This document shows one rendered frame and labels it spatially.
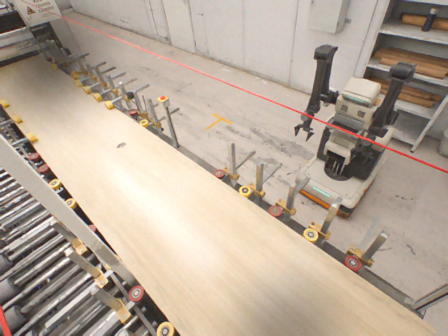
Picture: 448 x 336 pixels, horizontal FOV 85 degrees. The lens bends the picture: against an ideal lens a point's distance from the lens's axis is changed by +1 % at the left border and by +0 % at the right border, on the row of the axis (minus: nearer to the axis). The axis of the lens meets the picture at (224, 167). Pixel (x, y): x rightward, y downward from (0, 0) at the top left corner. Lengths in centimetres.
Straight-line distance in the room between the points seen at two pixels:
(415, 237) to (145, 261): 242
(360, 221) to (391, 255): 39
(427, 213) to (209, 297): 243
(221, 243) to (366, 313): 78
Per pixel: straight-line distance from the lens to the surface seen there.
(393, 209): 308
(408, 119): 410
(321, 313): 143
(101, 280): 169
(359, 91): 194
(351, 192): 267
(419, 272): 281
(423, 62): 348
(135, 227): 170
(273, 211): 161
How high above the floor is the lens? 226
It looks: 47 degrees down
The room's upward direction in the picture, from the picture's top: 6 degrees counter-clockwise
